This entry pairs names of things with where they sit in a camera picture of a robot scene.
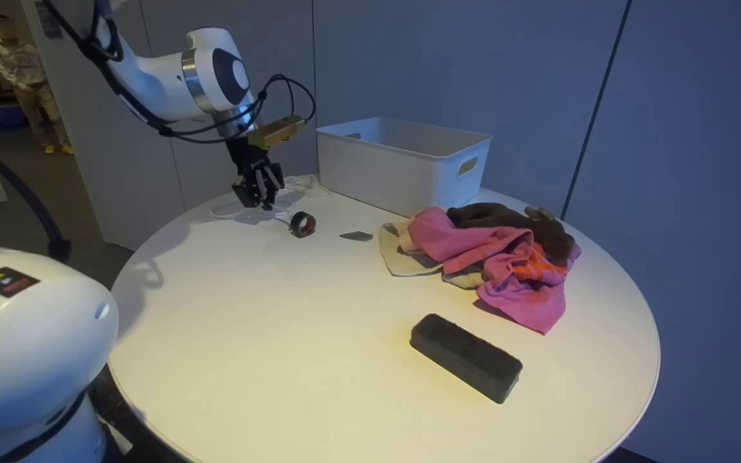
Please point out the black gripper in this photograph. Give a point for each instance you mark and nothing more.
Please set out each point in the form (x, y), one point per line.
(253, 161)

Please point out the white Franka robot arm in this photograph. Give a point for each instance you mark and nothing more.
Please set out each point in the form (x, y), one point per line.
(28, 342)

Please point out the dark masking tape roll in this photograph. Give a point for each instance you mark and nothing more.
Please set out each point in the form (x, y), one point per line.
(304, 224)

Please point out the small grey flat piece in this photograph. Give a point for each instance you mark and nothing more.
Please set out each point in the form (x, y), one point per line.
(357, 234)

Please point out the white plastic storage bin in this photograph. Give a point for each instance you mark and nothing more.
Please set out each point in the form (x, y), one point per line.
(397, 167)

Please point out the beige mesh cloth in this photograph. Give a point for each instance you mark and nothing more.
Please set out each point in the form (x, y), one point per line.
(397, 259)

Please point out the person in light clothes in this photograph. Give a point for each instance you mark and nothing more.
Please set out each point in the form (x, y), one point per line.
(28, 74)

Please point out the black rectangular block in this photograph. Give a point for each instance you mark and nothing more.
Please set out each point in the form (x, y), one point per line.
(464, 356)

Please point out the blue container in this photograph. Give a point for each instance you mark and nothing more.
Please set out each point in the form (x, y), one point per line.
(7, 113)

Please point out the dark brown cloth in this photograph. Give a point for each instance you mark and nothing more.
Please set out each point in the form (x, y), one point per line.
(542, 227)

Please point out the pink cloth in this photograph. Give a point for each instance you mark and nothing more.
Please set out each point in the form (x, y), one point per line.
(525, 296)

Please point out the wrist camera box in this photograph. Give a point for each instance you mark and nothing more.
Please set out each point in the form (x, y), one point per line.
(276, 131)

